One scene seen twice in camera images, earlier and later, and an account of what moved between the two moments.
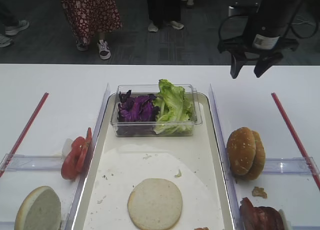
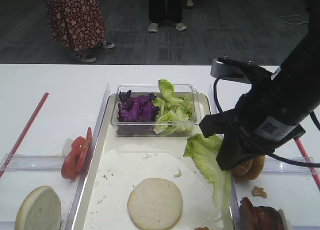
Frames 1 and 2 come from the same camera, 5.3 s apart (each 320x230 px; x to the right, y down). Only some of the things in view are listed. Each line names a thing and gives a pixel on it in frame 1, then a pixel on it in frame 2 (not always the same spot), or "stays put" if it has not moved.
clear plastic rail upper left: [14, 162] stays put
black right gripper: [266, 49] -> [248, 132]
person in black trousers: [164, 8] stays put
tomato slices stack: [75, 157] stays put
